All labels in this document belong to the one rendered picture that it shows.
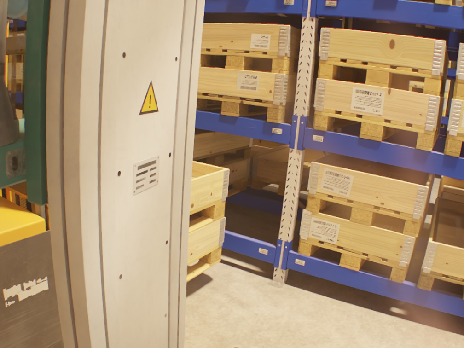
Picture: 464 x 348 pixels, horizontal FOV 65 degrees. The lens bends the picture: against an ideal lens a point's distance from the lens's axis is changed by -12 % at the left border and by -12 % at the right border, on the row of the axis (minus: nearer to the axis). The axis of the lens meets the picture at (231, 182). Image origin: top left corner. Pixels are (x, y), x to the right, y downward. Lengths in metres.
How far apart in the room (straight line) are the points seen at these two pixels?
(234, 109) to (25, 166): 2.49
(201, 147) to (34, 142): 3.00
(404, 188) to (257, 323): 1.26
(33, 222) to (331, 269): 2.02
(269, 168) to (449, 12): 2.55
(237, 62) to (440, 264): 1.96
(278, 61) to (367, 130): 0.75
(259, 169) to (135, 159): 3.77
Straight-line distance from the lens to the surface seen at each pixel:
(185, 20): 0.72
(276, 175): 4.28
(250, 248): 3.14
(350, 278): 2.93
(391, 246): 2.77
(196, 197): 2.50
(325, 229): 2.85
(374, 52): 2.64
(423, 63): 2.59
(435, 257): 2.76
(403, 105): 2.59
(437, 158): 2.61
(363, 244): 2.81
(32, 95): 0.55
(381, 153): 2.64
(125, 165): 0.60
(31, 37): 0.55
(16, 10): 1.01
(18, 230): 1.68
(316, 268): 2.97
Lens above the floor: 1.51
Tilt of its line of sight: 16 degrees down
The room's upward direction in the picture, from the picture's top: 5 degrees clockwise
